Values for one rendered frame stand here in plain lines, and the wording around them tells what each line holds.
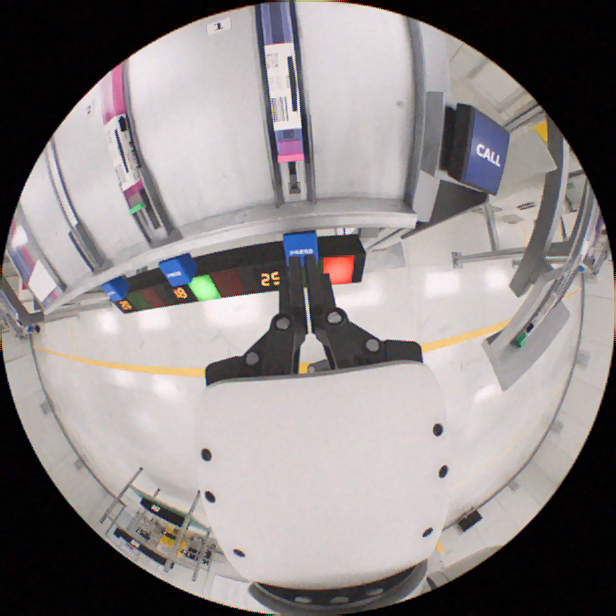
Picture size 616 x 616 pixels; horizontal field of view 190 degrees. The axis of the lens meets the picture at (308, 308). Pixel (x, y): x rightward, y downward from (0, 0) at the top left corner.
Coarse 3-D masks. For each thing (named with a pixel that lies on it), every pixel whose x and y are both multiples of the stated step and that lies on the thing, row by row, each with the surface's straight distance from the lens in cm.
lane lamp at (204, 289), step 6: (204, 276) 20; (192, 282) 22; (198, 282) 21; (204, 282) 21; (210, 282) 21; (192, 288) 22; (198, 288) 22; (204, 288) 22; (210, 288) 22; (198, 294) 23; (204, 294) 23; (210, 294) 22; (216, 294) 22; (204, 300) 23
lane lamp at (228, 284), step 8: (224, 272) 20; (232, 272) 19; (216, 280) 20; (224, 280) 20; (232, 280) 20; (224, 288) 21; (232, 288) 21; (240, 288) 21; (224, 296) 22; (232, 296) 22
